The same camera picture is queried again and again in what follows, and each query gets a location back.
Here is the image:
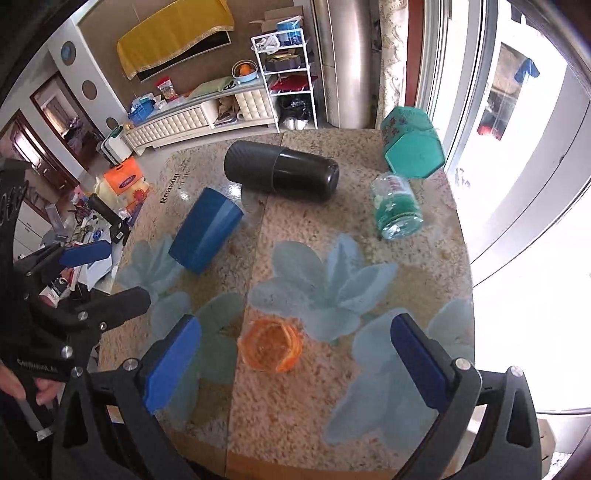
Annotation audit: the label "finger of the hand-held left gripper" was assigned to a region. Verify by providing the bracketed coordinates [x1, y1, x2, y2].
[34, 286, 152, 366]
[14, 239, 113, 297]

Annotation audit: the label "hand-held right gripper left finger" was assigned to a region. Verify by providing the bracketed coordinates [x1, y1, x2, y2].
[51, 315, 202, 480]

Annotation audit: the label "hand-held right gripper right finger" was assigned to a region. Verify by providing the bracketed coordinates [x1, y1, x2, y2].
[390, 313, 542, 480]

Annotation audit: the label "orange glass cup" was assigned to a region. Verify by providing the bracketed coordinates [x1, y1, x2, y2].
[237, 318, 304, 374]

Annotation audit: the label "blue cup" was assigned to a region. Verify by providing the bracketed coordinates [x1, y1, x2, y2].
[168, 187, 245, 276]

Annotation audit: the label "black thermos cup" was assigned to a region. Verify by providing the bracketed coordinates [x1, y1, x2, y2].
[224, 140, 340, 202]

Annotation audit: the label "person's left hand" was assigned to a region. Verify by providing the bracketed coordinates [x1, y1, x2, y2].
[0, 361, 59, 403]

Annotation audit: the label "orange bag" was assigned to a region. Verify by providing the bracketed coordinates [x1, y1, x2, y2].
[102, 158, 143, 197]

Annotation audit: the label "wooden door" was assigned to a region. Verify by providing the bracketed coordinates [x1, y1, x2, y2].
[0, 110, 79, 195]

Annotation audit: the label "blue basket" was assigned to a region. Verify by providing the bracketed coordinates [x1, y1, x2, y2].
[128, 96, 156, 126]

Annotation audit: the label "clear glass jar teal label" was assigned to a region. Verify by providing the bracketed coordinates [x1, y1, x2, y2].
[370, 173, 424, 241]

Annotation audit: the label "white tufted cabinet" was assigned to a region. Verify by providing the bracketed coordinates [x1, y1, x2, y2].
[124, 88, 280, 151]

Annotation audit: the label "red snack bag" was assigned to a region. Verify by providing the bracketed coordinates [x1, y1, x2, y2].
[156, 76, 179, 102]

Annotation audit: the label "green cushion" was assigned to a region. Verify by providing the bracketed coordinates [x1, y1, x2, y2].
[189, 76, 237, 99]

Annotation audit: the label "teal hexagonal container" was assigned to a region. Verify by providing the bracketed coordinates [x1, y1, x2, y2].
[380, 106, 445, 180]

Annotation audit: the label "television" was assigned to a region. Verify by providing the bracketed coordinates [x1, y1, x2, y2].
[137, 28, 232, 84]

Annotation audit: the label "yellow cloth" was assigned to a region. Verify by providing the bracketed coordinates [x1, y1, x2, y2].
[117, 0, 235, 81]

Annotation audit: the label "fruit bowl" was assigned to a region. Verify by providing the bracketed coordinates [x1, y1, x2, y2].
[232, 60, 259, 85]

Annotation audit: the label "black plastic bag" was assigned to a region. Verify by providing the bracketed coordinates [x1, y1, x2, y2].
[279, 96, 311, 121]

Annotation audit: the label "white shelf rack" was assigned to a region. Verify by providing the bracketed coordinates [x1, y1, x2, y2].
[250, 28, 319, 134]

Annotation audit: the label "cardboard box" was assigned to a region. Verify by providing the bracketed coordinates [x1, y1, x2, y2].
[249, 13, 303, 35]

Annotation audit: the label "patterned curtain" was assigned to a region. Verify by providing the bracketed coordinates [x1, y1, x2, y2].
[378, 0, 409, 117]

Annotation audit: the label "silver column air conditioner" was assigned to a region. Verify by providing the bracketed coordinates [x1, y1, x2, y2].
[314, 0, 383, 130]

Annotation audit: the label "blue hanging garment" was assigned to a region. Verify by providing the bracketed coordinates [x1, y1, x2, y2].
[514, 58, 540, 85]

